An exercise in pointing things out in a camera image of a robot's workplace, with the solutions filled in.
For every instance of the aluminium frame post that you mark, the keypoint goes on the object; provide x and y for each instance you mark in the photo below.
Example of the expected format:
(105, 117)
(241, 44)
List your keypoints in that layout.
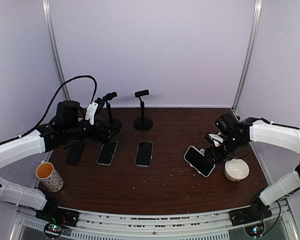
(254, 30)
(52, 38)

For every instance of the white ceramic bowl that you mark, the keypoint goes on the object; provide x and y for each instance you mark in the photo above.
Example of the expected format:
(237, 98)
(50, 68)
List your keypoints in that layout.
(236, 170)

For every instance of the black smartphone no case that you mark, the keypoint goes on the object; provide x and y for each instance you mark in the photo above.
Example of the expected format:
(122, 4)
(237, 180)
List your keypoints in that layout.
(75, 153)

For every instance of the right aluminium frame post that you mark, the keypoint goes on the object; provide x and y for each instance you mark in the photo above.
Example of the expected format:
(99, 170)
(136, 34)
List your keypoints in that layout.
(254, 30)

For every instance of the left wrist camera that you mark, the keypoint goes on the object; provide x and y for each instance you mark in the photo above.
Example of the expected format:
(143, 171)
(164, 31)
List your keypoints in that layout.
(94, 107)

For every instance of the smartphone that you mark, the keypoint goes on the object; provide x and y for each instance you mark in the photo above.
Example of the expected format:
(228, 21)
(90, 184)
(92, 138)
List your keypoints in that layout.
(107, 153)
(144, 154)
(197, 160)

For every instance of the left aluminium frame post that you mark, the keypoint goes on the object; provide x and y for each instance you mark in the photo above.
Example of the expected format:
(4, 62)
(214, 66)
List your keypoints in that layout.
(52, 38)

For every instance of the black round-base phone stand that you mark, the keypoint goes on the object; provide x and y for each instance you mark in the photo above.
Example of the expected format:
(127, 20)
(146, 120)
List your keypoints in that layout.
(143, 122)

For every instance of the front aluminium rail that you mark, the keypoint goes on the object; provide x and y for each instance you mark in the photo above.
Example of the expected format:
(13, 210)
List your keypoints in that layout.
(215, 225)

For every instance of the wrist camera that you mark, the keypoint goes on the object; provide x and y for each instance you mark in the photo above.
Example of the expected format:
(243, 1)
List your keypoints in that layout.
(94, 107)
(215, 138)

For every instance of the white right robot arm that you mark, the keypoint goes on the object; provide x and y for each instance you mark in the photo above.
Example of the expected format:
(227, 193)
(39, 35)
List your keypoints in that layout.
(274, 143)

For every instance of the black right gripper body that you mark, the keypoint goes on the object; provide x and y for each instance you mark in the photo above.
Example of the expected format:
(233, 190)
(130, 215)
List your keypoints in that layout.
(224, 153)

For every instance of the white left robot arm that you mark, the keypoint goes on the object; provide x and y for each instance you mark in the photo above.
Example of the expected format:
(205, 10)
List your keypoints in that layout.
(63, 128)

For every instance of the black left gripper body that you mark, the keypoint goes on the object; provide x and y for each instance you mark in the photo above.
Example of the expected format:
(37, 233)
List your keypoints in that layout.
(97, 137)

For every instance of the white folding stand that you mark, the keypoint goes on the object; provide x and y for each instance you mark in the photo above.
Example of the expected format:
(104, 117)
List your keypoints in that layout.
(202, 151)

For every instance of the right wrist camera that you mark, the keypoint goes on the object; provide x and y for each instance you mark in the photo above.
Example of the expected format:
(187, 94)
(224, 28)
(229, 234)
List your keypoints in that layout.
(215, 138)

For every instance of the floral mug yellow inside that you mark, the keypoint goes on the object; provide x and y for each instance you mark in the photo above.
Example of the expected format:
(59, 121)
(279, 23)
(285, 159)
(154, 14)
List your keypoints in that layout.
(49, 177)

